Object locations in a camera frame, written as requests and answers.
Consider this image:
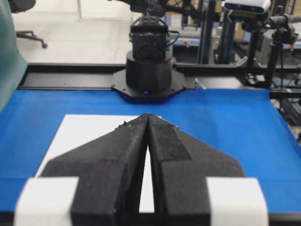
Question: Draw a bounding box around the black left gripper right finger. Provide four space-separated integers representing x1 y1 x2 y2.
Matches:
148 114 245 226

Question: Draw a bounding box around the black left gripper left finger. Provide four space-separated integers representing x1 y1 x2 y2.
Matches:
41 114 148 226

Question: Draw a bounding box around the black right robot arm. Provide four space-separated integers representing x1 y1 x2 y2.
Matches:
117 0 246 226

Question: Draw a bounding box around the white foam board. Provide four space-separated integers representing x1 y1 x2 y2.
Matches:
36 114 154 213

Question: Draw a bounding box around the green backdrop curtain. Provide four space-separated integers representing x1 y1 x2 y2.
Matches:
0 0 28 110

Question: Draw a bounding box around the black office chair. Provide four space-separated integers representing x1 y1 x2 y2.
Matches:
10 0 49 49

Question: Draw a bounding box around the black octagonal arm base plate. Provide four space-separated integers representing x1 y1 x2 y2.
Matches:
111 69 196 103

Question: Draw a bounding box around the black aluminium frame rail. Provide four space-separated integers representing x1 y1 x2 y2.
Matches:
17 62 301 91

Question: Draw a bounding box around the grey depth camera on stand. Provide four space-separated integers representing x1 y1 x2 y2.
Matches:
223 0 271 23

